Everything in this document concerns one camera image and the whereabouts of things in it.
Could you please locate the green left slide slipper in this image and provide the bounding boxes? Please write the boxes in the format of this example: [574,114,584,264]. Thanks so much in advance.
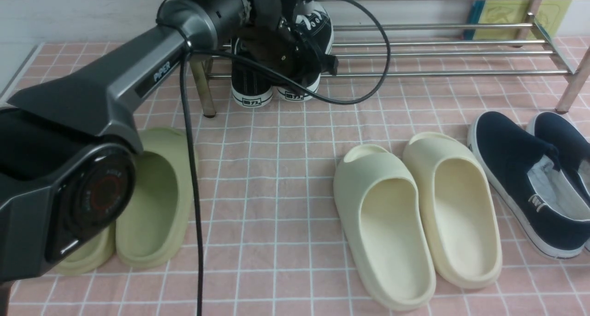
[54,223,115,276]

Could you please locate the navy left slip-on shoe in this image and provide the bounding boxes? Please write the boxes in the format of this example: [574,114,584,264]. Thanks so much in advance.
[467,111,589,259]

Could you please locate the navy right slip-on shoe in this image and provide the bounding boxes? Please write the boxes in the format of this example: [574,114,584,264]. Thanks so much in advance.
[527,112,590,252]

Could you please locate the teal yellow book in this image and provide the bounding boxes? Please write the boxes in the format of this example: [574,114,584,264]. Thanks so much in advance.
[463,0,571,40]

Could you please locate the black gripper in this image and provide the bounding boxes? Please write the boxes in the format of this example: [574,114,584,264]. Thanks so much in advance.
[238,0,339,84]

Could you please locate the green slide slipper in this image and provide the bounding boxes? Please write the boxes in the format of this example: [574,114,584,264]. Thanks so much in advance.
[115,128,193,269]
[54,223,115,276]

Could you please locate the cream right slide slipper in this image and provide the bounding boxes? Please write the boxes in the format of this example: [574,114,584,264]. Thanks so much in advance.
[402,133,503,289]

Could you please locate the green right slide slipper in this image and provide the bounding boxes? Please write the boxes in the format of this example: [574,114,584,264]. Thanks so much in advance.
[115,128,193,269]

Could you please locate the navy slip-on shoe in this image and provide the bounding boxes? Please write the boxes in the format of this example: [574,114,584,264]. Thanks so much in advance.
[527,112,590,252]
[467,111,589,259]

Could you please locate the silver metal shoe rack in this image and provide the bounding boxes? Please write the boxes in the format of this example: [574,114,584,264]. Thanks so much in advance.
[169,0,590,119]

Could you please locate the cream left slide slipper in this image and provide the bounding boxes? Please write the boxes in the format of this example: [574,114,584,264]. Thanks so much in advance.
[333,144,436,311]

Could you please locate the black canvas sneaker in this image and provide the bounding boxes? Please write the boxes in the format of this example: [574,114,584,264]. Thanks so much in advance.
[277,1,334,102]
[230,60,273,108]

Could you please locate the cream slide slipper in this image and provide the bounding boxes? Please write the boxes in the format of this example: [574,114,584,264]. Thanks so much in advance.
[402,133,503,289]
[333,144,436,311]

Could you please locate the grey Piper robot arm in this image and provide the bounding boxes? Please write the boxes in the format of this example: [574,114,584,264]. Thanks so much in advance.
[0,0,338,316]

